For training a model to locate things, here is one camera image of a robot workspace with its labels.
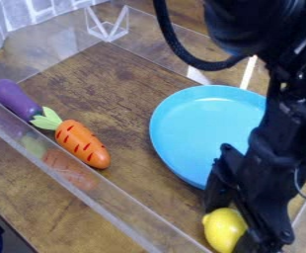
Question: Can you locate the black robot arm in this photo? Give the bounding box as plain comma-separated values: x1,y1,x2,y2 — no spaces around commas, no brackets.
204,0,306,253

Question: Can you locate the black braided cable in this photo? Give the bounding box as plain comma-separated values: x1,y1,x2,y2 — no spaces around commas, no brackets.
152,0,249,72

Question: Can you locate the purple toy eggplant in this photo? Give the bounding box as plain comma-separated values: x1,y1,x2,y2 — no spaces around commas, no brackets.
0,79,42,122

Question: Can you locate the orange toy carrot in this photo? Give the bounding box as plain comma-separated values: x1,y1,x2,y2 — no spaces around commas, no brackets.
30,107,111,169

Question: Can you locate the blue round tray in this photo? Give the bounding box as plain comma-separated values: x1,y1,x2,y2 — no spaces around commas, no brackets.
149,85,264,189

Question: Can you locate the clear acrylic front barrier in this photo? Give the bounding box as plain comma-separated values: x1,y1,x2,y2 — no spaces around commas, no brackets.
0,105,209,253

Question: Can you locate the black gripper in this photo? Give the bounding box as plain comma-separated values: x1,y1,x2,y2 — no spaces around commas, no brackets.
203,100,306,253

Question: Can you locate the yellow toy lemon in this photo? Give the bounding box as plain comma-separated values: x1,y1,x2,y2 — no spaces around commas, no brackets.
201,208,248,253

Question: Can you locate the grey patterned curtain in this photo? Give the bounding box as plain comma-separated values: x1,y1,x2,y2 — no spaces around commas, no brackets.
0,0,108,48

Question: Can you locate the clear acrylic corner bracket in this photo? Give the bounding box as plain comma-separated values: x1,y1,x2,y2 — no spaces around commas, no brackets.
84,6,129,42

